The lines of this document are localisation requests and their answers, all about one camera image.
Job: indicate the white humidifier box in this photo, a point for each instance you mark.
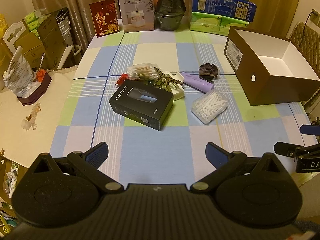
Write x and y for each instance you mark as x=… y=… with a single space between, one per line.
x=137 y=15

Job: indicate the clear floss pick box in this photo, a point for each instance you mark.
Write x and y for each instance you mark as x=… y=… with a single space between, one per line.
x=209 y=106

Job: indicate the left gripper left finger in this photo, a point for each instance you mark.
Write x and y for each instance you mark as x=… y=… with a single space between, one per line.
x=86 y=166

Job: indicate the right green tissue pack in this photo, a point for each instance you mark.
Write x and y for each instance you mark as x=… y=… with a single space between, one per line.
x=227 y=22

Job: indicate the yellow plastic bag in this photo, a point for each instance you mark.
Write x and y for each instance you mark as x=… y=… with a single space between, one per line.
x=3 y=25

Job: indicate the stack of white bowls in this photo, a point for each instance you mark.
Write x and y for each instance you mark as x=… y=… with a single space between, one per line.
x=63 y=23

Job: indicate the checkered tablecloth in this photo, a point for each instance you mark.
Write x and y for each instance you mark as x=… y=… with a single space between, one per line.
x=175 y=154

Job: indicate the black Flyco shaver box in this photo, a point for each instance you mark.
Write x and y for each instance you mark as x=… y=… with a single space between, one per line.
x=142 y=103

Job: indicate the green tissue pack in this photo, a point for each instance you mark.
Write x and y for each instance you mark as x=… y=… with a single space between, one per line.
x=206 y=23
x=227 y=22

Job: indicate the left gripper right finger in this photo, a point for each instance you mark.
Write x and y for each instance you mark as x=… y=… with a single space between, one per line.
x=226 y=164

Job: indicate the dark velvet scrunchie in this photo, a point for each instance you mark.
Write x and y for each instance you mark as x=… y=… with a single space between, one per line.
x=209 y=72

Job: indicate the cream white hair claw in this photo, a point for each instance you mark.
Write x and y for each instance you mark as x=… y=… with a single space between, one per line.
x=176 y=89

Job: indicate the blue product box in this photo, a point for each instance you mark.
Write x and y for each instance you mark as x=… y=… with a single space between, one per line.
x=238 y=9

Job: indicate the bag of cotton swabs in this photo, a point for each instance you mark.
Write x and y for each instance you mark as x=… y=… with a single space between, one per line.
x=143 y=71

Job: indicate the quilted chair cushion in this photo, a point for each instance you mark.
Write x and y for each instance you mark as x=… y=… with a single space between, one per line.
x=307 y=41

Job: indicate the purple cosmetic tube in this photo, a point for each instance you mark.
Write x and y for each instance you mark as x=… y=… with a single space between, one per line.
x=197 y=83

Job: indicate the left green tissue pack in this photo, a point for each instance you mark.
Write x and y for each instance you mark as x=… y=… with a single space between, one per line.
x=206 y=23

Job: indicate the brown cardboard storage box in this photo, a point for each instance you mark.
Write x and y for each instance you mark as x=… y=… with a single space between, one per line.
x=270 y=69

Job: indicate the white scalloped paper box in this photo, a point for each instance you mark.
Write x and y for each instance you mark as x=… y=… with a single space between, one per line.
x=13 y=33

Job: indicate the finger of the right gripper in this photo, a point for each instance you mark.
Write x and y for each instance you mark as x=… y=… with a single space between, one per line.
x=288 y=150
x=310 y=130

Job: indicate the brown cardboard carton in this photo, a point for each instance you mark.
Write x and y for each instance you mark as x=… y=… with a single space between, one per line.
x=50 y=44

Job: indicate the dark red tray box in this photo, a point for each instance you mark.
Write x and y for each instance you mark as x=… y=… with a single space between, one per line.
x=37 y=92

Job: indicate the dark green plastic jar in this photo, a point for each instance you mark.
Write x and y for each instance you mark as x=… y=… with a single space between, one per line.
x=169 y=13

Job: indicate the wall power outlet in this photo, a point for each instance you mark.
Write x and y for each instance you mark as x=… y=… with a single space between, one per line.
x=315 y=17

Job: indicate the red gift envelope box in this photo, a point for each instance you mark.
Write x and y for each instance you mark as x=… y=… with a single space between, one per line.
x=104 y=17

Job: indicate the leopard pattern hair claw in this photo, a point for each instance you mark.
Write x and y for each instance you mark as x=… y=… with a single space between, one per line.
x=164 y=81

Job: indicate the cream embroidered cloth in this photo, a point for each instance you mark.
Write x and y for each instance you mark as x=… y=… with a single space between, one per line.
x=27 y=131

